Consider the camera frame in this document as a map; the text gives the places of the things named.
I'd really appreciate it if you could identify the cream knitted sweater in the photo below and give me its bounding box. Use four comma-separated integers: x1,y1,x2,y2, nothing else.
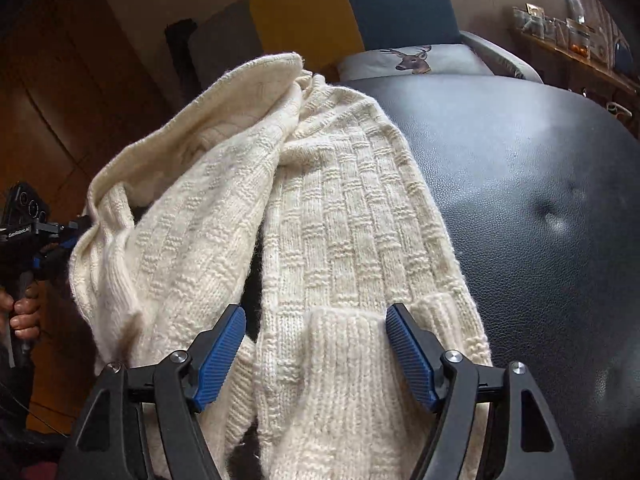
70,53,491,479

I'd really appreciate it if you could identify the right beige curtain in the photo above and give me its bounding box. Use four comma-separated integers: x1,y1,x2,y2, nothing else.
566,0,630,47

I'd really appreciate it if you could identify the deer print cushion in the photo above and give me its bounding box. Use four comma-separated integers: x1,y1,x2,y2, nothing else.
337,44,494,81

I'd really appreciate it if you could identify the jar with oranges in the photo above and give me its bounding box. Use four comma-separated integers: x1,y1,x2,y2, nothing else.
566,18,590,58

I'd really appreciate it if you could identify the wooden side table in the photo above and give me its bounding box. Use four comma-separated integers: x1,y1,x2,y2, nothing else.
509,28,639,138

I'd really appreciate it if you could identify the person left hand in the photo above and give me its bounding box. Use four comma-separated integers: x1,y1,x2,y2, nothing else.
0,281,44,342

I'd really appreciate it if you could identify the grey yellow blue armchair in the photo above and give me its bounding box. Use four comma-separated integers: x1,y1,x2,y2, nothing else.
186,0,540,86

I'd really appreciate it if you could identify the blue bag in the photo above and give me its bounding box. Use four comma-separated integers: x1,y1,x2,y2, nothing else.
613,39,634,77

